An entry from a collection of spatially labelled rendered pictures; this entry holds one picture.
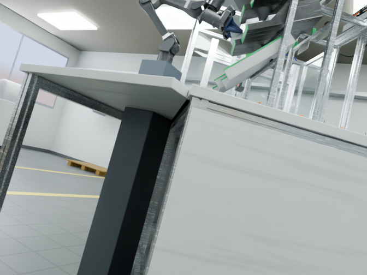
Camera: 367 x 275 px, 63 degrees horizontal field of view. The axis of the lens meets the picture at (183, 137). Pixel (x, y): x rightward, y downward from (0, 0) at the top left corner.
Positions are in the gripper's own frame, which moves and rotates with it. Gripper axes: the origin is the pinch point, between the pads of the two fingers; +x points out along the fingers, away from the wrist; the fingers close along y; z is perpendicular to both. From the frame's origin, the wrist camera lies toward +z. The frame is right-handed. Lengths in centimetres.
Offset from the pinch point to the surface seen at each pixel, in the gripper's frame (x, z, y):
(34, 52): -540, -108, 481
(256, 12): 3.7, 10.8, -0.5
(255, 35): 11.5, -3.3, -15.2
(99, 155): -275, -236, 531
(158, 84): 5, -41, -57
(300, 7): 20.8, 12.3, -17.6
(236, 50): 4.9, -7.9, -1.1
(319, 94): 43.4, -12.1, -17.4
